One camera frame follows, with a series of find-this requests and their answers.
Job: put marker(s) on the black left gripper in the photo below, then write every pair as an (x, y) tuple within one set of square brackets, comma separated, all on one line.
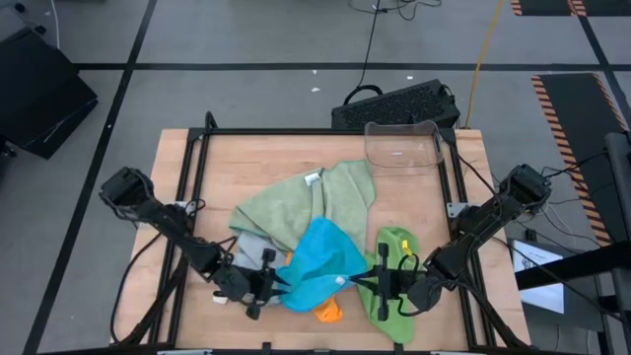
[(241, 286)]

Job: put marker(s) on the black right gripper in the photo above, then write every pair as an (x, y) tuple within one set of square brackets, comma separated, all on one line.
[(419, 291)]

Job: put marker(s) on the blue microfiber towel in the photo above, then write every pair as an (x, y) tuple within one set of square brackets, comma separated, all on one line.
[(320, 256)]

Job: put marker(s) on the sage green microfiber towel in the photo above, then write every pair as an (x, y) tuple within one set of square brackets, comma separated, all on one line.
[(291, 207)]

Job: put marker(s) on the clear plastic bin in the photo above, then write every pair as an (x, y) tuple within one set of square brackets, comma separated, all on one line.
[(401, 148)]

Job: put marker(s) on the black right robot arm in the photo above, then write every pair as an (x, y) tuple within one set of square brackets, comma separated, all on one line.
[(483, 222)]

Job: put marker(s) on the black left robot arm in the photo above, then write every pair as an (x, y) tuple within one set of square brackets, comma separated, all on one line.
[(167, 222)]

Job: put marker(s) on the grey microfiber towel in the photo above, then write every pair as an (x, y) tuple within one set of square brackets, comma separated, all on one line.
[(251, 251)]

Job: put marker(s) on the orange microfiber towel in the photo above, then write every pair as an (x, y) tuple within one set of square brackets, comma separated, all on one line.
[(329, 311)]

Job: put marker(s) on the lime green microfiber towel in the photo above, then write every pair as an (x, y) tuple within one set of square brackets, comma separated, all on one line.
[(394, 325)]

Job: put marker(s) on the small white towel tag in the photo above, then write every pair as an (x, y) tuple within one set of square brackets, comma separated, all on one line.
[(340, 280)]

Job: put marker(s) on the yellow towel tag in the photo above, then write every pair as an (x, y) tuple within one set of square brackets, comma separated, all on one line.
[(406, 246)]

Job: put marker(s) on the white square paper tag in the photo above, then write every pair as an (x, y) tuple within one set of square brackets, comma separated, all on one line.
[(220, 298)]

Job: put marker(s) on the white paper tag with handwriting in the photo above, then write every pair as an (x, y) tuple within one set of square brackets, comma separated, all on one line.
[(312, 178)]

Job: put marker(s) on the white printed sheet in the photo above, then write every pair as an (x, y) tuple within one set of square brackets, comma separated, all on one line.
[(539, 296)]

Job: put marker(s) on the black perforated computer case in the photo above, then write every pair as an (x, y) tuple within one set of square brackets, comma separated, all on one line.
[(394, 106)]

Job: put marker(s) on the black diagonal beam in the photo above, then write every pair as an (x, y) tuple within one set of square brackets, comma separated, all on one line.
[(581, 266)]

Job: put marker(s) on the black hazard-striped floor mat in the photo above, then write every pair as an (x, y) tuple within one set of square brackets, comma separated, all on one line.
[(577, 138), (542, 6)]

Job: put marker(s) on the large black box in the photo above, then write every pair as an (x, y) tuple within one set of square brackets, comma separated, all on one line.
[(39, 93)]

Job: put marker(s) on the black metal table frame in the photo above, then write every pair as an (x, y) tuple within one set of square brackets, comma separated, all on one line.
[(296, 131)]

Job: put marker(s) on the grey upright post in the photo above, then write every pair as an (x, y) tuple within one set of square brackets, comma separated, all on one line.
[(620, 172)]

